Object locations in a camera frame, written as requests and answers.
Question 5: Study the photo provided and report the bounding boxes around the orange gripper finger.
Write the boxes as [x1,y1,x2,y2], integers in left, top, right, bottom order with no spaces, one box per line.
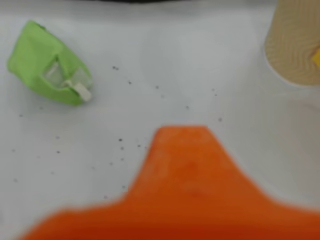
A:
[17,126,320,240]

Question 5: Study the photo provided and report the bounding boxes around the green paper rubbish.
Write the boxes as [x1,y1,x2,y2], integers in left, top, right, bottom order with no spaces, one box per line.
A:
[6,19,94,107]

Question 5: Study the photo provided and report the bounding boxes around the paper cup with green label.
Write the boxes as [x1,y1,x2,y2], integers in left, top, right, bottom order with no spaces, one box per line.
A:
[264,0,320,87]

